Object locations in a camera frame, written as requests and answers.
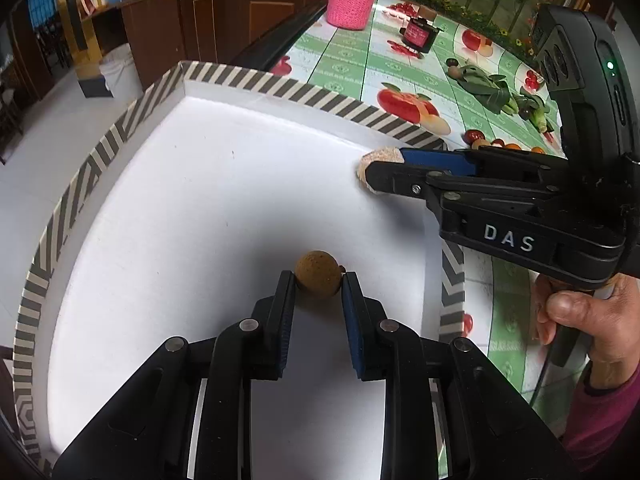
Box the wooden cabinet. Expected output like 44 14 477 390
75 0 337 92

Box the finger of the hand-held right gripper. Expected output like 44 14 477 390
364 160 561 211
399 147 571 177

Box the person's right hand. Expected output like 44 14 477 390
532 275 640 392

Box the white tray with striped rim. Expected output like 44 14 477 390
12 60 467 467

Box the white bucket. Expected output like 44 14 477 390
99 44 144 104

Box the small bok choy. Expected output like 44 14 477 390
510 87 557 134

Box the dark red jar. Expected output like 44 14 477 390
399 16 444 55

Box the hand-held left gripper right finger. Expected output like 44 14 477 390
340 271 581 480

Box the person's right forearm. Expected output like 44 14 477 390
560 365 640 472

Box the beige fruit piece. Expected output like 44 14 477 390
356 146 405 195

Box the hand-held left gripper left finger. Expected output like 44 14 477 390
52 270 297 480

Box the large bok choy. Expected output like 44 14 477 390
457 62 516 117

